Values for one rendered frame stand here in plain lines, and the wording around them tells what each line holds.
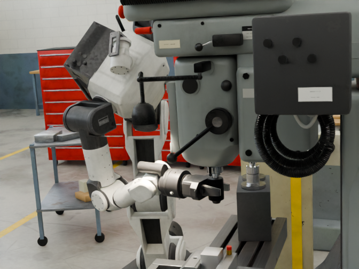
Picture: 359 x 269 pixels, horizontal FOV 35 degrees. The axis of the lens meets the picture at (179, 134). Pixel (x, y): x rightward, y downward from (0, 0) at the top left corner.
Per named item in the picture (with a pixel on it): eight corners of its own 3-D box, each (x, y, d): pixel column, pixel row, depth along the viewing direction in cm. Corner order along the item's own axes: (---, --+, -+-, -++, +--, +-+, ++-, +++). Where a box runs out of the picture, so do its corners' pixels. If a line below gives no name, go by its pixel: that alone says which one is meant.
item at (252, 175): (244, 182, 211) (244, 166, 210) (257, 181, 212) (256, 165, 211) (249, 186, 207) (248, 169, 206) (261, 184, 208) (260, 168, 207)
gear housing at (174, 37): (152, 57, 156) (150, 20, 154) (181, 51, 179) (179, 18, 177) (276, 53, 145) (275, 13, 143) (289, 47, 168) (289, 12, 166)
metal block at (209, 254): (201, 273, 167) (200, 254, 166) (207, 264, 172) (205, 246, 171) (218, 275, 165) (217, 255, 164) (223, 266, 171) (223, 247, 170)
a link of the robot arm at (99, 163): (86, 207, 205) (72, 150, 198) (112, 192, 214) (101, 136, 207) (107, 214, 198) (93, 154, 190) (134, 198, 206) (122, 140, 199)
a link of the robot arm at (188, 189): (195, 178, 167) (161, 173, 174) (196, 210, 169) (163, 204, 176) (216, 167, 177) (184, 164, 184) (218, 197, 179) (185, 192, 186)
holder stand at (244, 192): (237, 241, 209) (235, 188, 205) (240, 220, 230) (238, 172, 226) (271, 241, 207) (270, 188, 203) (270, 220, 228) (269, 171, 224)
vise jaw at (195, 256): (178, 278, 166) (177, 265, 165) (191, 260, 177) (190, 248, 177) (197, 280, 164) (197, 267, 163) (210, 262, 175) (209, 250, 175)
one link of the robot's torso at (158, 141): (134, 207, 250) (129, 100, 245) (174, 207, 248) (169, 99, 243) (126, 216, 235) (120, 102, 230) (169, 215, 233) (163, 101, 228)
